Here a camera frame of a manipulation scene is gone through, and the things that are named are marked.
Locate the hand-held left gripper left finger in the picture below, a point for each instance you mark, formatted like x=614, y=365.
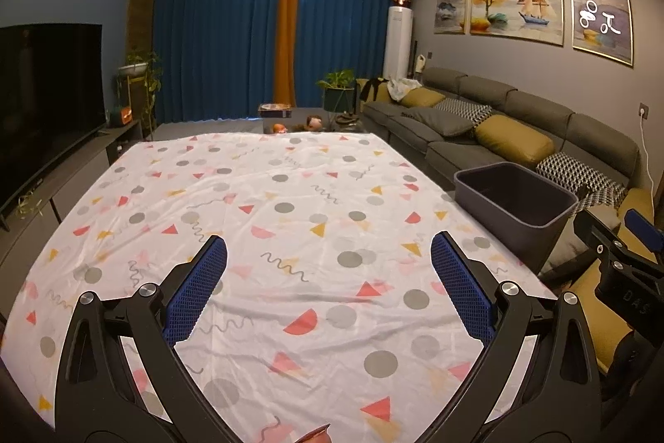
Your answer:
x=197, y=287

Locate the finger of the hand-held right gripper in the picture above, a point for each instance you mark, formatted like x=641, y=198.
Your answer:
x=596, y=233
x=640, y=227

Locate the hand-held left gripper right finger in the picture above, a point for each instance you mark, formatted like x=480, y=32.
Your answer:
x=461, y=287

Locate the grey plastic bin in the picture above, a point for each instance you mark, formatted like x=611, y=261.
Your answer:
x=513, y=214

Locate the beige cushion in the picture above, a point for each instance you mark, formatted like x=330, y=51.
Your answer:
x=568, y=251

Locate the yellow seat cushion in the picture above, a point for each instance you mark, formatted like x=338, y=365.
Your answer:
x=596, y=318

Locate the black white patterned cushion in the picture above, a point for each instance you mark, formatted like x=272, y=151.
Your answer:
x=578, y=173
x=467, y=110

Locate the large yellow cushion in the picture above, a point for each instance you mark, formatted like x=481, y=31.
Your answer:
x=513, y=139

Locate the grey sofa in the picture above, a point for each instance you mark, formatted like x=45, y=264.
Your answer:
x=534, y=103

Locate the grey coffee table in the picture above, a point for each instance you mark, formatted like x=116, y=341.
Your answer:
x=207, y=127

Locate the grey TV cabinet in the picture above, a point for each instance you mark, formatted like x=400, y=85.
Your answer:
x=83, y=173

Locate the grey cushion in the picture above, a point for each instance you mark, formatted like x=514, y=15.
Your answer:
x=435, y=121

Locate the orange round ornament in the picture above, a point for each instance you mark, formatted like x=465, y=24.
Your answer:
x=280, y=128

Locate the small orange radio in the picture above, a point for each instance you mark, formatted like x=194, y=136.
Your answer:
x=120, y=117

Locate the printed cardboard box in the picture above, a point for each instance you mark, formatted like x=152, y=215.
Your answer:
x=275, y=111

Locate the small yellow cushion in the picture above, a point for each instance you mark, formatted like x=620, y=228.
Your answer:
x=423, y=98

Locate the small doll figure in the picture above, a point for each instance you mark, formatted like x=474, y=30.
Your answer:
x=314, y=124

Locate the glass teapot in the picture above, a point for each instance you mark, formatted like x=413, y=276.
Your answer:
x=346, y=118

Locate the white cloth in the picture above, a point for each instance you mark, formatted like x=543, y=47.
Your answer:
x=403, y=88

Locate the painting with white scribbles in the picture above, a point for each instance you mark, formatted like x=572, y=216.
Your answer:
x=601, y=15

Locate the black cloth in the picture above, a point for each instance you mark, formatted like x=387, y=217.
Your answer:
x=372, y=90

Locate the potted plant in green pot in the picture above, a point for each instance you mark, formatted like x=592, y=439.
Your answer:
x=338, y=99

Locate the trailing plant on stand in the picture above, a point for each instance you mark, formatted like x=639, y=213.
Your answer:
x=132, y=69

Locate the black television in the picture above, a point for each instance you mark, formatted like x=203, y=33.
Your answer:
x=46, y=111

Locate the tree and sailboat painting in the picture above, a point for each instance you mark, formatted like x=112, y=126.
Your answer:
x=516, y=4

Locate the blue curtain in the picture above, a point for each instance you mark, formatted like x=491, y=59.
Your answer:
x=218, y=38
x=352, y=28

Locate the white standing air conditioner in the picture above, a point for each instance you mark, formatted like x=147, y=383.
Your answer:
x=398, y=43

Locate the orange curtain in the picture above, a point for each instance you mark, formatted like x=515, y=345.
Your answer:
x=287, y=33

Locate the small landscape painting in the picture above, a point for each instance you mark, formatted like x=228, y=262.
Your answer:
x=450, y=4

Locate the wall socket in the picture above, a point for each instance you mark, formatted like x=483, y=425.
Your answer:
x=644, y=110

